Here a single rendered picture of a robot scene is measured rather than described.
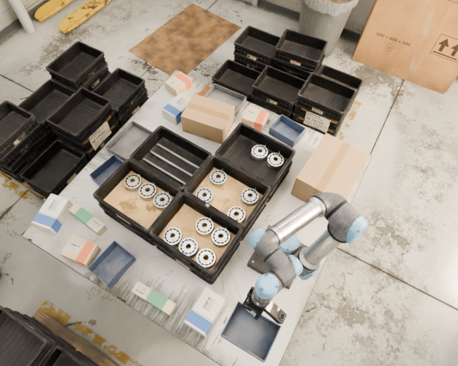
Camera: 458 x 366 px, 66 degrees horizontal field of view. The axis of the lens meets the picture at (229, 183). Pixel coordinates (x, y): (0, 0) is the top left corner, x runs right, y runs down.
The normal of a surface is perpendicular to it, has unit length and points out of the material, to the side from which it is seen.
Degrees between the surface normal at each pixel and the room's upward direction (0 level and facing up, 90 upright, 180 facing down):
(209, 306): 0
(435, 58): 76
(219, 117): 0
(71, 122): 0
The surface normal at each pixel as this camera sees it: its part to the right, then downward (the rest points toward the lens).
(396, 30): -0.47, 0.62
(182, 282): 0.02, -0.50
